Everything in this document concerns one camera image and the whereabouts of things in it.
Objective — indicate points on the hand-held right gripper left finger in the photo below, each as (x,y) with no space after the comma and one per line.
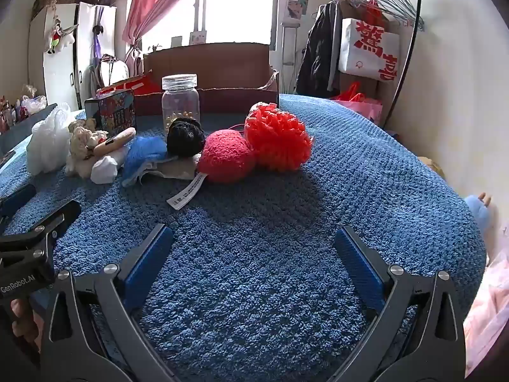
(149,258)

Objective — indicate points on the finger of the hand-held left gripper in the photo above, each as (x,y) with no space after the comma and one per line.
(59,217)
(18,201)

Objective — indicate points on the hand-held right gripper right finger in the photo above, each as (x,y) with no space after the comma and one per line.
(358,262)

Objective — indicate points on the white cloth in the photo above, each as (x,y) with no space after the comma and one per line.
(103,171)

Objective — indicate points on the white mesh bath pouf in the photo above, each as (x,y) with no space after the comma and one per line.
(47,139)

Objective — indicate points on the beige crocheted toy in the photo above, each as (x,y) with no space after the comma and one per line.
(81,135)

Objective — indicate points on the beige cloth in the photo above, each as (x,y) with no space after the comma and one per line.
(171,169)

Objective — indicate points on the white fluffy plush with bow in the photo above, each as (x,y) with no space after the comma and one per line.
(115,141)

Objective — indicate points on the blue cloth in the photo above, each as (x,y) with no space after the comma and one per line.
(141,153)

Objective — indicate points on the black knitted ball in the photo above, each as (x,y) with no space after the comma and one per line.
(185,137)

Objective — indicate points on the red fluffy sponge with label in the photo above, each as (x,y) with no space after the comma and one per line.
(226,157)

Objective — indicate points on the orange-red yarn ball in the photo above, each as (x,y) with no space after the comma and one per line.
(278,135)

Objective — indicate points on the cardboard box with red lining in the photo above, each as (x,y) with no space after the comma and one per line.
(222,63)

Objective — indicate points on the person's left hand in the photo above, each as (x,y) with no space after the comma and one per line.
(24,322)

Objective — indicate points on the dark covered side table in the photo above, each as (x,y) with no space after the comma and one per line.
(24,127)

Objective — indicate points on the group of small bottles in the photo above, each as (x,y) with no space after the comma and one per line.
(8,115)

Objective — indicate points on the white plastic bag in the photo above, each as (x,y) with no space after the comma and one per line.
(34,103)

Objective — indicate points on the blue textured blanket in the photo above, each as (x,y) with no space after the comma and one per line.
(258,246)

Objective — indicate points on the colourful printed box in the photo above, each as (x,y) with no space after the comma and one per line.
(115,113)

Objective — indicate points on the yellow-green plush toy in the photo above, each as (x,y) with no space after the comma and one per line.
(431,165)

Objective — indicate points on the blue plush toy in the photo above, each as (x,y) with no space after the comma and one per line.
(477,209)

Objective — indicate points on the pink cloth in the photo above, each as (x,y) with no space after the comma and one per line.
(485,306)

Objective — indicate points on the white wardrobe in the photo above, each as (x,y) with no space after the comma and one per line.
(59,71)

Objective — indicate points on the pink shopping bag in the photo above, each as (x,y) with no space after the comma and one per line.
(366,109)

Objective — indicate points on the white hanging bag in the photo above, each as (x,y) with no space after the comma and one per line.
(115,71)

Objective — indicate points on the hanging stuffed doll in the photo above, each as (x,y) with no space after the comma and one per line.
(55,38)

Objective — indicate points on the red plastic bag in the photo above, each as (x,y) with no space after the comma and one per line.
(352,91)

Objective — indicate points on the black clothes rack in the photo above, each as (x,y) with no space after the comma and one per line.
(399,87)

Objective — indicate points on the dark hanging jacket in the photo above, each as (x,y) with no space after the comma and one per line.
(318,55)

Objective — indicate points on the white paper bag red print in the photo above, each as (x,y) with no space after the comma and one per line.
(366,51)

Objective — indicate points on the pink printed card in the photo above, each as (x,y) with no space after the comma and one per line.
(197,38)

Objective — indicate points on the metal crutch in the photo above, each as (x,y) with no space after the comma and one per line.
(284,47)

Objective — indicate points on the pink curtain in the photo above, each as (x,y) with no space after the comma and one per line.
(155,0)

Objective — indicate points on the small grey frame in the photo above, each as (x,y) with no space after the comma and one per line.
(177,41)

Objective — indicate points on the wall poster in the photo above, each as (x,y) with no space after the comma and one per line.
(297,8)

